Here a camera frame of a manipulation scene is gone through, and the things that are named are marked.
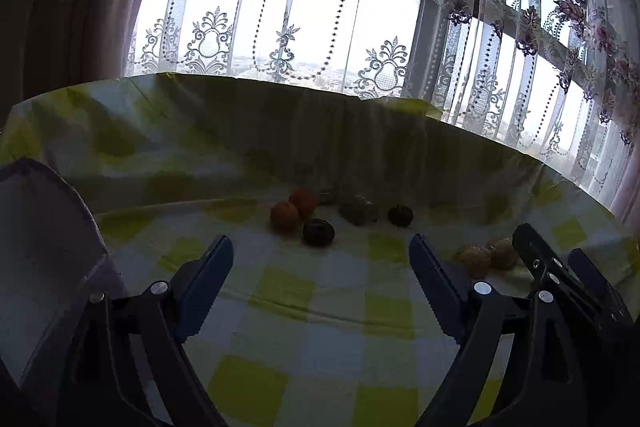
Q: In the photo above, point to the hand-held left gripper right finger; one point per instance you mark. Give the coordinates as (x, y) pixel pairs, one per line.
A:
(435, 282)

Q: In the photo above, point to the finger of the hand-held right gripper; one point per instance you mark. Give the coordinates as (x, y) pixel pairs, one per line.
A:
(592, 274)
(537, 252)

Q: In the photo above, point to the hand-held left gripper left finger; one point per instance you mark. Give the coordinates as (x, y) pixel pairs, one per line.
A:
(205, 287)

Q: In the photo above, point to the pale yellow onion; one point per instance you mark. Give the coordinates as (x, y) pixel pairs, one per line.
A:
(502, 252)
(472, 259)

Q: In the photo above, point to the dark brown water chestnut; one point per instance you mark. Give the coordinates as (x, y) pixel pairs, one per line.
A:
(400, 215)
(318, 232)

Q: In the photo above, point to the orange mandarin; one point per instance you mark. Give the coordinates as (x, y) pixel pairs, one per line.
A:
(284, 216)
(303, 203)

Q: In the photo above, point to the white cardboard box purple rim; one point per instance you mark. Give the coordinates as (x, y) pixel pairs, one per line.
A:
(40, 232)

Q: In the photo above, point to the large green custard apple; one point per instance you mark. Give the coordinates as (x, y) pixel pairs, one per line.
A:
(358, 212)

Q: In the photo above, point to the yellow white checked tablecloth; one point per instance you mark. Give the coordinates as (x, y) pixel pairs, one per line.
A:
(320, 277)

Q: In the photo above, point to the small green custard apple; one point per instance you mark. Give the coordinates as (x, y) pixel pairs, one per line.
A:
(327, 196)

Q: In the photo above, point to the white floral lace curtain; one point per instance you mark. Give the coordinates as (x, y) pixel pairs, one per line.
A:
(215, 42)

